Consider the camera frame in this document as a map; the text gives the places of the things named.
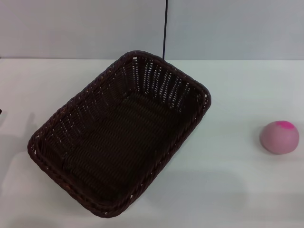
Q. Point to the black woven rectangular basket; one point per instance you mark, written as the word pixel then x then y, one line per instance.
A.
pixel 114 142

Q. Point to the black vertical wall strip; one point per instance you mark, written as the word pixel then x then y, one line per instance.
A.
pixel 164 28

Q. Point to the pink round bun toy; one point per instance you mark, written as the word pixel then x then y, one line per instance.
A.
pixel 279 139

